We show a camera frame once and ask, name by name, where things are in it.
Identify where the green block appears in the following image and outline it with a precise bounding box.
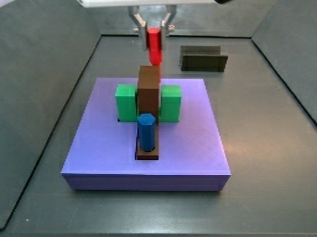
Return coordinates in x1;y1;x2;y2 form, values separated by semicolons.
115;84;182;122

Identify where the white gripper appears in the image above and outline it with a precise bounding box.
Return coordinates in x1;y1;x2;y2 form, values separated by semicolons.
77;0;232;51

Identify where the red peg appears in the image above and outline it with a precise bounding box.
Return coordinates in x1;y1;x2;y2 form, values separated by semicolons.
147;28;162;66

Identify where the blue hexagonal peg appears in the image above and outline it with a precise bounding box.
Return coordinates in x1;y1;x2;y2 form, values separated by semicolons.
138;113;157;152

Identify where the black angle bracket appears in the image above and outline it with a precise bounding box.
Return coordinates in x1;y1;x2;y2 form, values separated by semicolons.
180;45;228;72

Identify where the brown L-shaped block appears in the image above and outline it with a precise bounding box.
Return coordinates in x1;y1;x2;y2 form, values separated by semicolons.
137;66;160;160

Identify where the purple base board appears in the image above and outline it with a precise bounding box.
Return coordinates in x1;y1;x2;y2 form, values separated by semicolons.
62;78;230;191

